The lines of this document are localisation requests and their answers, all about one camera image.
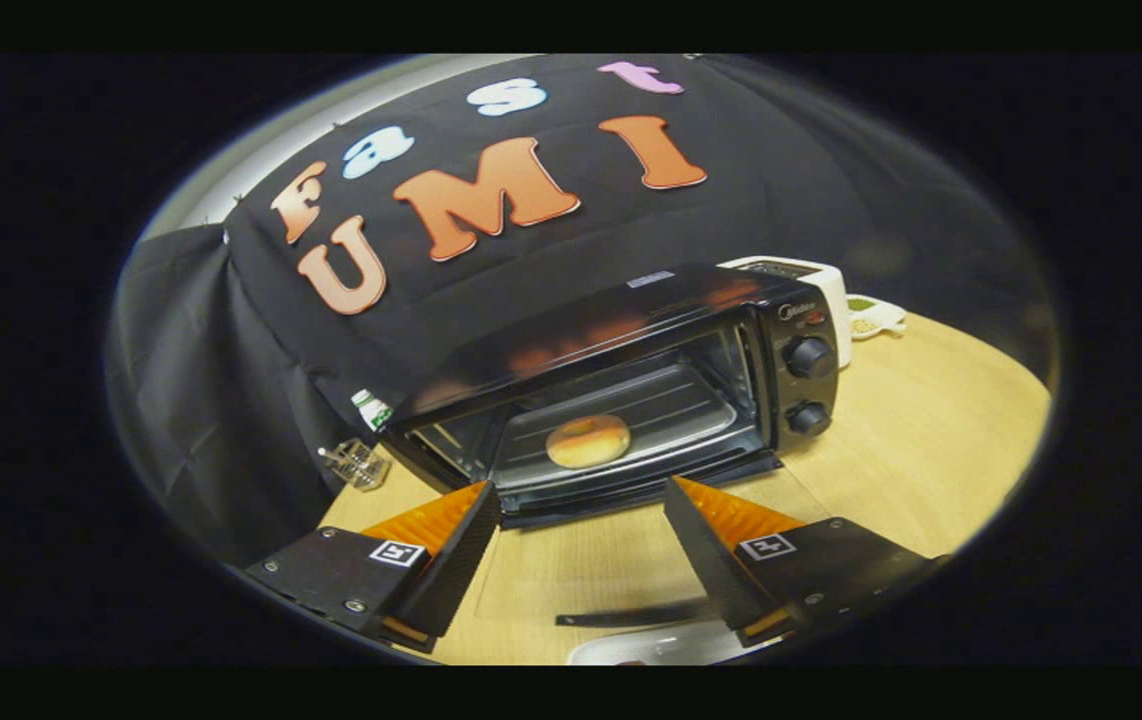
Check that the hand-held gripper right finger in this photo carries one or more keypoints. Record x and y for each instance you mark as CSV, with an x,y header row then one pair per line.
x,y
701,555

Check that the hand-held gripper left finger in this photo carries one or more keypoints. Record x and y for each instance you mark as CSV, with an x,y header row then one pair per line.
x,y
461,560

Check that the orange glazed donut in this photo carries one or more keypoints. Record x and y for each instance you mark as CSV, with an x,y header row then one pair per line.
x,y
586,442

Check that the black toaster oven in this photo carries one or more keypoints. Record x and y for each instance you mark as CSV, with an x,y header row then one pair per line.
x,y
793,392

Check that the white plate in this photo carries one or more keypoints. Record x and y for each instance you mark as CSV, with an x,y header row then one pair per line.
x,y
671,650

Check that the white bottle green label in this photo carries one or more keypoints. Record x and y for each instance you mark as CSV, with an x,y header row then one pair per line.
x,y
373,410

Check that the white lidded container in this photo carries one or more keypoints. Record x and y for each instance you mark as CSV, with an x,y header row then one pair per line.
x,y
833,295

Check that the small white snack dish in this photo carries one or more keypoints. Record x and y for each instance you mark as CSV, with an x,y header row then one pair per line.
x,y
876,318

